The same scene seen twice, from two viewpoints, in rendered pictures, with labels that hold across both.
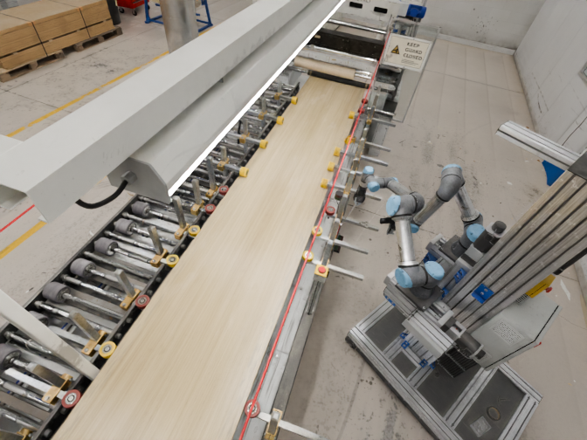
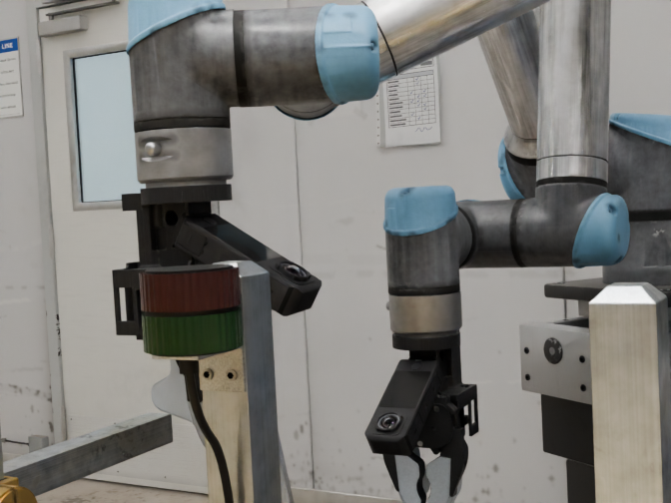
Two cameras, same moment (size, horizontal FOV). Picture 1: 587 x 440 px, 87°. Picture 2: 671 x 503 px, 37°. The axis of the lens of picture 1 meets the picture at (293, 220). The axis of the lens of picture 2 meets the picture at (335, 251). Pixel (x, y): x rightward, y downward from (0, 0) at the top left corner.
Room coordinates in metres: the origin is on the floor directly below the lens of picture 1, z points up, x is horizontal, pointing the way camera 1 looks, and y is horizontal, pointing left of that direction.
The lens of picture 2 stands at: (1.49, 0.25, 1.17)
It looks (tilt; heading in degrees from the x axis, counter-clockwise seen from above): 3 degrees down; 285
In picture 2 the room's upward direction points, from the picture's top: 3 degrees counter-clockwise
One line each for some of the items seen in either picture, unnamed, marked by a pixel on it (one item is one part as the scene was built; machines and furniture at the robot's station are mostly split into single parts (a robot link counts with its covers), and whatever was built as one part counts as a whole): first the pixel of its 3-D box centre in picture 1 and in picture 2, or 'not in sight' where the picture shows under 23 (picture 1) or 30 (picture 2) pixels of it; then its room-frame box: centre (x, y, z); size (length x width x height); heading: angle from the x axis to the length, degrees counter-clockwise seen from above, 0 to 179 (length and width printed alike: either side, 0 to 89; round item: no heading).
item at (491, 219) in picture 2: not in sight; (474, 235); (1.63, -0.87, 1.13); 0.11 x 0.11 x 0.08; 75
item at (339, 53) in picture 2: (374, 183); (307, 59); (1.72, -0.53, 1.29); 0.11 x 0.11 x 0.08; 17
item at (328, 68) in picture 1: (340, 71); not in sight; (4.14, -0.32, 1.05); 1.43 x 0.12 x 0.12; 78
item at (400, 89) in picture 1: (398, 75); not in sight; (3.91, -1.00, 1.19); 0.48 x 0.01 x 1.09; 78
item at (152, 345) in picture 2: not in sight; (193, 329); (1.73, -0.31, 1.10); 0.06 x 0.06 x 0.02
